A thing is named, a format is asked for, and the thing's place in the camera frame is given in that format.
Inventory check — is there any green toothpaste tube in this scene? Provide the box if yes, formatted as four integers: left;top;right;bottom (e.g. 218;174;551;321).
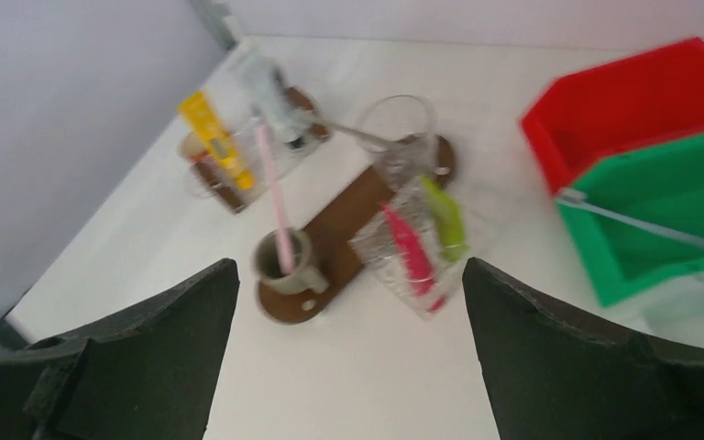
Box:
419;176;468;262

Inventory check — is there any clear textured acrylic holder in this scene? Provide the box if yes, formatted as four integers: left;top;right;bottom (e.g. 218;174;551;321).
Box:
349;177;489;320

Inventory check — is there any brown oval wooden tray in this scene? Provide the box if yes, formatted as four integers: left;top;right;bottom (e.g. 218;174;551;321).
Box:
256;134;457;326

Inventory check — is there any white toothbrush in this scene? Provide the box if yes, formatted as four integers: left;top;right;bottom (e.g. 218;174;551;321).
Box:
556;188;704;250
308;115;399;149

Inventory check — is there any white toothpaste tube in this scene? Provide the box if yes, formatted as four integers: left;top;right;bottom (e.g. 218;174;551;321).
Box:
231;49;308;149

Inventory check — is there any red storage bin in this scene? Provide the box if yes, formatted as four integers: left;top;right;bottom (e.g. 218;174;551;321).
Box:
521;38;704;194

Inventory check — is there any orange ceramic cup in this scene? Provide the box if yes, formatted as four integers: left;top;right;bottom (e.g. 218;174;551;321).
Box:
179;132;215;183

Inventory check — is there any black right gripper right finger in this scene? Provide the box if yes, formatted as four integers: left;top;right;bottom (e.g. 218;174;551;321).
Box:
462;258;704;439

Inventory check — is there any green bin with toothbrushes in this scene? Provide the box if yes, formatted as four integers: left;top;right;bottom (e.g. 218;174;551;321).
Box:
555;133;704;307

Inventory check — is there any pink toothbrush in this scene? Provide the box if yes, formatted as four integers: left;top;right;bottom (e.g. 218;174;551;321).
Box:
256;122;295;275

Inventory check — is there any white storage bin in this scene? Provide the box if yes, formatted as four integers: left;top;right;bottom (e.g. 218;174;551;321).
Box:
639;272;704;348

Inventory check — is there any red toothpaste tube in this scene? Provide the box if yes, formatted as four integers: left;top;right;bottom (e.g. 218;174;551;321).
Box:
380;204;446;315

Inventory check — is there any yellow toothpaste tube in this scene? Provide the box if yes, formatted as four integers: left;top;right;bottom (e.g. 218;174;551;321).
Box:
177;89;256;191

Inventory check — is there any clear glass tumbler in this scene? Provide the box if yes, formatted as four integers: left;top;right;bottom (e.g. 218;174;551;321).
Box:
356;94;437;192

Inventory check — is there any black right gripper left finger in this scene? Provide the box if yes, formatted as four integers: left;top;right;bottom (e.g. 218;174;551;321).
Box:
0;258;240;439

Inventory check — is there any grey ceramic cup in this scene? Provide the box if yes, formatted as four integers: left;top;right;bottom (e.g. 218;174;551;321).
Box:
252;228;330;295

